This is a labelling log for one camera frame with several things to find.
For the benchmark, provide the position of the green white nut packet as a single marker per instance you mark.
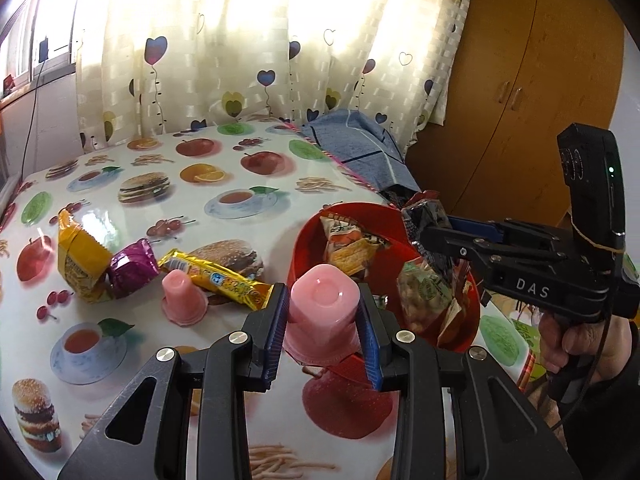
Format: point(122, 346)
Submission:
point(422, 290)

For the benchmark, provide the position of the black charger plug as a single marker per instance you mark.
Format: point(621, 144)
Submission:
point(44, 51)

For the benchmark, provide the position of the blue cloth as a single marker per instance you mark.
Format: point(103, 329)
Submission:
point(350, 135)

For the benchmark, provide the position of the red round plastic basket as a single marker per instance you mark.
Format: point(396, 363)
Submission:
point(380, 225)

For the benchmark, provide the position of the long yellow snack bar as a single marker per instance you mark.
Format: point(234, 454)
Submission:
point(225, 280)

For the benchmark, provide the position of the window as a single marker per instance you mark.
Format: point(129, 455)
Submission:
point(30, 35)

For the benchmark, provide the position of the orange snack packet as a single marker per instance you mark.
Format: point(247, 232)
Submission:
point(345, 245)

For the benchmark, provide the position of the purple snack packet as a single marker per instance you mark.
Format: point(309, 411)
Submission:
point(132, 270)

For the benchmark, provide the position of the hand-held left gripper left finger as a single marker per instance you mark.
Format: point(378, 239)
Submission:
point(275, 330)

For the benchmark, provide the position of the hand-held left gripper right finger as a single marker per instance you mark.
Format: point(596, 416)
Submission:
point(372, 350)

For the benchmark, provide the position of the dark snack packet red label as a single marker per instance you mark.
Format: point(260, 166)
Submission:
point(425, 220)

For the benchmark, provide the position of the yellow snack packet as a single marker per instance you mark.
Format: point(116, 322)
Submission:
point(80, 260)

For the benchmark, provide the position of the fruit print tablecloth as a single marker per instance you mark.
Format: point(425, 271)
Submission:
point(280, 170)

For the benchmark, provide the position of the pink jelly cup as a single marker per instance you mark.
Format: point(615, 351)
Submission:
point(180, 295)
point(325, 310)

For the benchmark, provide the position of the heart print curtain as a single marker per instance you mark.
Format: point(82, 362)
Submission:
point(225, 35)

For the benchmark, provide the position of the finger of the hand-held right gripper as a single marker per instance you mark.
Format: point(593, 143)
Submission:
point(450, 245)
point(480, 227)

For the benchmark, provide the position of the person's right hand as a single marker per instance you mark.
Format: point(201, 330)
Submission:
point(610, 340)

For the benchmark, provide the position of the wooden wardrobe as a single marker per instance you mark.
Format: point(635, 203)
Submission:
point(525, 85)

